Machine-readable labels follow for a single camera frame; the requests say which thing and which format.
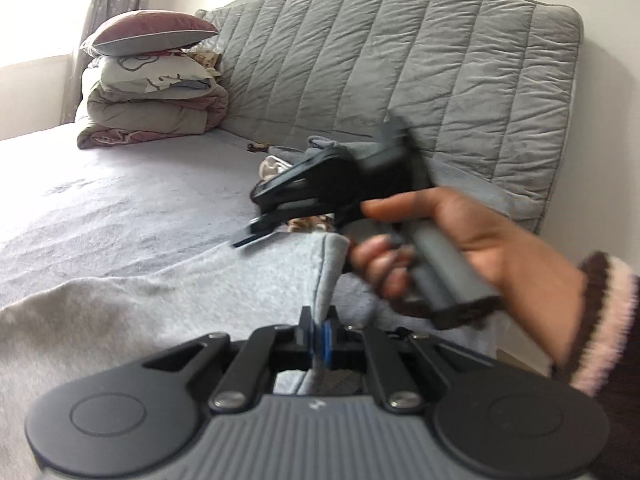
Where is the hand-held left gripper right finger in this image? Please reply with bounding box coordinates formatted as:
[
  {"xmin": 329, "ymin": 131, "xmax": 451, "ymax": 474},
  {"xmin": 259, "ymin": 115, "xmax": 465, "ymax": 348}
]
[{"xmin": 320, "ymin": 305, "xmax": 496, "ymax": 411}]

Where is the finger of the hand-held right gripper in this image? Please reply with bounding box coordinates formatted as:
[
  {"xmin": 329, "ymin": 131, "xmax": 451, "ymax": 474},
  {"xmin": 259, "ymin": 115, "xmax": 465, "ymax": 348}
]
[
  {"xmin": 231, "ymin": 207, "xmax": 331, "ymax": 249},
  {"xmin": 250, "ymin": 152, "xmax": 326, "ymax": 209}
]

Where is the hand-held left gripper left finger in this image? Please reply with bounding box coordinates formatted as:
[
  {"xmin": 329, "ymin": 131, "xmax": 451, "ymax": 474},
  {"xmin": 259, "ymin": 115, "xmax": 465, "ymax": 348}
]
[{"xmin": 141, "ymin": 305, "xmax": 319, "ymax": 413}]

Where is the grey sweatshirt garment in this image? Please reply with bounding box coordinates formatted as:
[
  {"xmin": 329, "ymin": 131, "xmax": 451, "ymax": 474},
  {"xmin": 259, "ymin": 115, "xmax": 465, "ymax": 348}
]
[{"xmin": 0, "ymin": 232, "xmax": 361, "ymax": 480}]

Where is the person's right forearm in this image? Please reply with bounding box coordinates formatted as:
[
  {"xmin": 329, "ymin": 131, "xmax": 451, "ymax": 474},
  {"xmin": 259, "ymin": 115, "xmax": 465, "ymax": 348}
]
[{"xmin": 550, "ymin": 252, "xmax": 640, "ymax": 480}]

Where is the person's right hand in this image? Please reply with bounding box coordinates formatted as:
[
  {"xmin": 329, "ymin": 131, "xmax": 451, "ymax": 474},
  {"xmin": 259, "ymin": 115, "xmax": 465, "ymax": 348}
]
[{"xmin": 350, "ymin": 187, "xmax": 585, "ymax": 367}]

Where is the white folded cloth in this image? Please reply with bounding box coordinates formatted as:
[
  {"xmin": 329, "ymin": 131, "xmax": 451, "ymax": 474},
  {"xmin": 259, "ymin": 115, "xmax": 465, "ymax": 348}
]
[{"xmin": 259, "ymin": 156, "xmax": 296, "ymax": 183}]

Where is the brown patterned garment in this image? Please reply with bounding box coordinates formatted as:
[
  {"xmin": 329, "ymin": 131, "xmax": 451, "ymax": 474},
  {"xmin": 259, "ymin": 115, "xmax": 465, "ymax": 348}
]
[{"xmin": 287, "ymin": 214, "xmax": 336, "ymax": 233}]

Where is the grey quilted headboard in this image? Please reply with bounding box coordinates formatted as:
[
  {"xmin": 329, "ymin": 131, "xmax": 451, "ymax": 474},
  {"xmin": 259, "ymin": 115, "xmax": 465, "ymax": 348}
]
[{"xmin": 195, "ymin": 0, "xmax": 586, "ymax": 233}]

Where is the folded grey pink comforter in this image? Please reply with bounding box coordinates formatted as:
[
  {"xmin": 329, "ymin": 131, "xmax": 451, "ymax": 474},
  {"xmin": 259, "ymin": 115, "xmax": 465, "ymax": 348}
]
[{"xmin": 76, "ymin": 82, "xmax": 230, "ymax": 150}]

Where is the pink pillow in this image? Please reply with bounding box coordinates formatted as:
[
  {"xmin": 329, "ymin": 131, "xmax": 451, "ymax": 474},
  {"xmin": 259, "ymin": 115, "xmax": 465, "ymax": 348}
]
[{"xmin": 80, "ymin": 10, "xmax": 219, "ymax": 57}]

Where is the window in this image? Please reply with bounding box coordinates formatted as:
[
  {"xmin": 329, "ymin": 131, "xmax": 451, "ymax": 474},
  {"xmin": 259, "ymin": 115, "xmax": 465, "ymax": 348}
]
[{"xmin": 0, "ymin": 0, "xmax": 103, "ymax": 68}]

